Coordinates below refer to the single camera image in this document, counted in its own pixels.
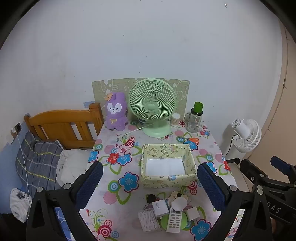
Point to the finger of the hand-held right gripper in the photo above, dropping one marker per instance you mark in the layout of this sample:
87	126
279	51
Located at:
249	171
283	168

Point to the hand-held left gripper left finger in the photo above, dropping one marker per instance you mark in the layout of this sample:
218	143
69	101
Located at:
90	183

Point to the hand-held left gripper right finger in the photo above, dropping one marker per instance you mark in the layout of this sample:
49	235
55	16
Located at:
210	187

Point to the small white adapter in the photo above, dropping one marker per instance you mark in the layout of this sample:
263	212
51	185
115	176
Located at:
192	214

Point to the bear shaped wooden coaster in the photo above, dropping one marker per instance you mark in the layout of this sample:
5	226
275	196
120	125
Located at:
172	198

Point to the green round disc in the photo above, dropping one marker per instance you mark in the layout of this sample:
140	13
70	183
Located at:
184	222

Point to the yellow cartoon print storage box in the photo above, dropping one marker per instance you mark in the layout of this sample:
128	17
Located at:
166	182

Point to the white remote control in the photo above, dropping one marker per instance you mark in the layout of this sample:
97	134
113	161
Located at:
173	222

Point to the large white charger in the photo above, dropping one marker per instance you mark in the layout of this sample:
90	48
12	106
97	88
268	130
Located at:
159	206

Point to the small black object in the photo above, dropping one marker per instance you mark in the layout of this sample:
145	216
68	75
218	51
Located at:
151	198

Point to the clear box of white swabs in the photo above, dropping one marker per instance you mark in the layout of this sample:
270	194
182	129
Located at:
148	220

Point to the white pillow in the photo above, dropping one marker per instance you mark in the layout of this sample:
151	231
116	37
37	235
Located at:
74	162

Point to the white standing fan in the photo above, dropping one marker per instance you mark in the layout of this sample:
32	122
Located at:
245	132

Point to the blue floral bed sheet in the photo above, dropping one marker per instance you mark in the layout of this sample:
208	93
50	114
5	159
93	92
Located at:
62	222

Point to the grey plaid quilt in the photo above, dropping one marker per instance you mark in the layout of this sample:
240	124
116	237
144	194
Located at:
34	160

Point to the beige wooden door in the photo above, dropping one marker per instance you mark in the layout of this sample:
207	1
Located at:
286	104

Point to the glass mug jar green lid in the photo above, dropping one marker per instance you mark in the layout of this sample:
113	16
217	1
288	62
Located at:
194	122

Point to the wooden bed headboard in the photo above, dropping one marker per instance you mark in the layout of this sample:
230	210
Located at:
57	118

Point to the white plastic bag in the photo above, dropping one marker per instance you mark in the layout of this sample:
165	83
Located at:
19	206

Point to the clear cotton swab canister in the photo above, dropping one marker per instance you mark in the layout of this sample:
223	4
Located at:
175	120

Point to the purple plush bunny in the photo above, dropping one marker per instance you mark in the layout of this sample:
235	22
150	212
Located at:
115	111

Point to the blue paper patch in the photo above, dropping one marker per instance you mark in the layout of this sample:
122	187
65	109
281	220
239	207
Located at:
86	103

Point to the green desk fan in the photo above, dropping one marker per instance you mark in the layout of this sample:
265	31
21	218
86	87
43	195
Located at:
151	107

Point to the blue wall covering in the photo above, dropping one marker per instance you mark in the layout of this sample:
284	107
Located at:
9	153

